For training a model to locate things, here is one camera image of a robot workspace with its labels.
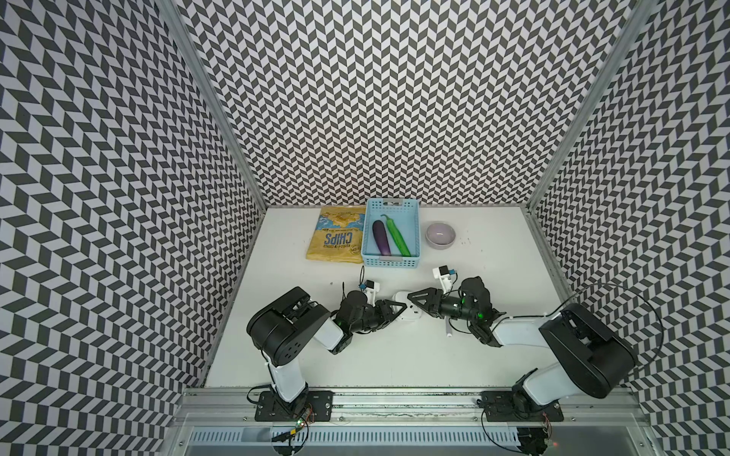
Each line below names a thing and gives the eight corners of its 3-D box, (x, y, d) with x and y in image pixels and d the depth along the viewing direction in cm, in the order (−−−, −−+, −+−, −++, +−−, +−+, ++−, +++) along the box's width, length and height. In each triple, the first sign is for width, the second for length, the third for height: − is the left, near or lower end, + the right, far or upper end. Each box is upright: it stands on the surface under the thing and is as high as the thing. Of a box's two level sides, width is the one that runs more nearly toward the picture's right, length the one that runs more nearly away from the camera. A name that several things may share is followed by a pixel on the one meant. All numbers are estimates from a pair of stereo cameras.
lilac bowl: (420, 242, 108) (421, 236, 105) (433, 224, 113) (435, 217, 110) (445, 254, 104) (447, 248, 101) (457, 235, 110) (459, 229, 107)
